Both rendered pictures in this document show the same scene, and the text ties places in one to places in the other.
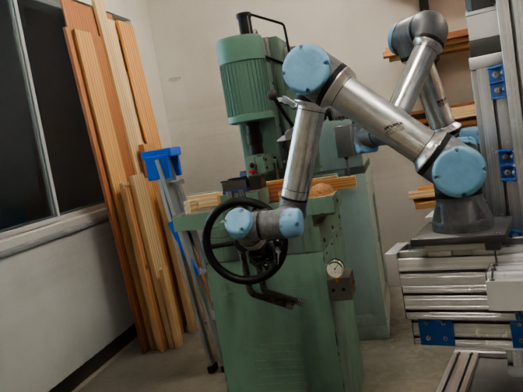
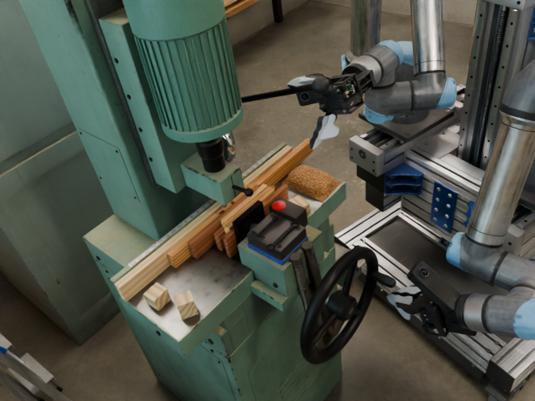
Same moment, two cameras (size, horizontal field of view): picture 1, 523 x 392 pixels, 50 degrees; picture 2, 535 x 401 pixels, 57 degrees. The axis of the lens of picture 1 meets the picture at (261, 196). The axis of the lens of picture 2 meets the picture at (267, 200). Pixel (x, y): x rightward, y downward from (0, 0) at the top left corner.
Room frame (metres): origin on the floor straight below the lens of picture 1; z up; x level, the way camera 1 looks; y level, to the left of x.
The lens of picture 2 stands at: (1.56, 0.73, 1.74)
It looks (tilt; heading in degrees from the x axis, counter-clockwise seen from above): 41 degrees down; 302
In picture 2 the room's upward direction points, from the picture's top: 10 degrees counter-clockwise
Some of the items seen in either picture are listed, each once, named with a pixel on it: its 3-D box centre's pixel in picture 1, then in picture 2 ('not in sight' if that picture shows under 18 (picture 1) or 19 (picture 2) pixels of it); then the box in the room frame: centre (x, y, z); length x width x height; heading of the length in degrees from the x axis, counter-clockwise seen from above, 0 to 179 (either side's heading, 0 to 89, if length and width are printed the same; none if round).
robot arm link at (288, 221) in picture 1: (282, 222); (529, 280); (1.45, -0.04, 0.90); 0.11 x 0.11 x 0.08; 73
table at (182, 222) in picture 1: (254, 211); (256, 250); (2.04, 0.03, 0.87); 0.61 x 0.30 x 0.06; 75
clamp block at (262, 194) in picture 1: (246, 203); (282, 251); (1.96, 0.06, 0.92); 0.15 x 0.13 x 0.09; 75
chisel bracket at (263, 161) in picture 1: (261, 166); (213, 178); (2.16, -0.02, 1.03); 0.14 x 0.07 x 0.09; 165
